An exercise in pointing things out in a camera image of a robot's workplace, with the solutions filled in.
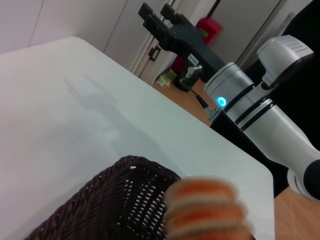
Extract black woven wicker basket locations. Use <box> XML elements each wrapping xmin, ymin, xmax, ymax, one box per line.
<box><xmin>23</xmin><ymin>155</ymin><xmax>182</xmax><ymax>240</ymax></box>

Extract right arm cable with connector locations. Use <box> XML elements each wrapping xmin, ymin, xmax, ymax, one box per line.
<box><xmin>174</xmin><ymin>64</ymin><xmax>223</xmax><ymax>121</ymax></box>

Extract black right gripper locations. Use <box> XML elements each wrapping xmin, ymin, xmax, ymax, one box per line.
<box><xmin>138</xmin><ymin>2</ymin><xmax>225</xmax><ymax>83</ymax></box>

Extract orange striped bread loaf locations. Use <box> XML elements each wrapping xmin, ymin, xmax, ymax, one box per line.
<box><xmin>163</xmin><ymin>176</ymin><xmax>256</xmax><ymax>240</ymax></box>

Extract right wrist camera housing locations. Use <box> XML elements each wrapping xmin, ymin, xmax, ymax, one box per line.
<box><xmin>256</xmin><ymin>34</ymin><xmax>315</xmax><ymax>87</ymax></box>

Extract black robot torso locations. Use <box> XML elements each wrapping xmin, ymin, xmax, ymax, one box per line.
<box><xmin>209</xmin><ymin>0</ymin><xmax>320</xmax><ymax>200</ymax></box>

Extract yellow green small boxes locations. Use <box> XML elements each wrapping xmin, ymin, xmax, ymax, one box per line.
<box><xmin>155</xmin><ymin>69</ymin><xmax>178</xmax><ymax>88</ymax></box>

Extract black door latch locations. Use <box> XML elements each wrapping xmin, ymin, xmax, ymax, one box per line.
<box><xmin>147</xmin><ymin>46</ymin><xmax>161</xmax><ymax>63</ymax></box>

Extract red fire extinguisher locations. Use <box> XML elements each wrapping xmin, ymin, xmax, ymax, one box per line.
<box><xmin>172</xmin><ymin>17</ymin><xmax>224</xmax><ymax>74</ymax></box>

